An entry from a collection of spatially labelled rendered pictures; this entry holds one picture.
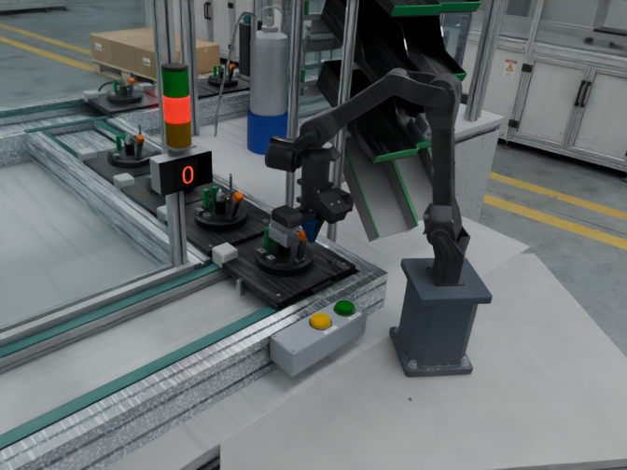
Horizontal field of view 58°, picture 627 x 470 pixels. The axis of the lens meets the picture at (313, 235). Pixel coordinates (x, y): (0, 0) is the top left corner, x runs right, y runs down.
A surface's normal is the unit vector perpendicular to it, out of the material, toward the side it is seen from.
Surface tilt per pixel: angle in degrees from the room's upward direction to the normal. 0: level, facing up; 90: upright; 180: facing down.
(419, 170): 45
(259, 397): 0
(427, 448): 0
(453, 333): 90
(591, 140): 90
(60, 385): 0
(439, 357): 90
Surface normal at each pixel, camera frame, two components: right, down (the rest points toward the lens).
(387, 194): 0.43, -0.30
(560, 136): -0.61, 0.36
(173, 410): 0.68, 0.40
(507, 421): 0.07, -0.87
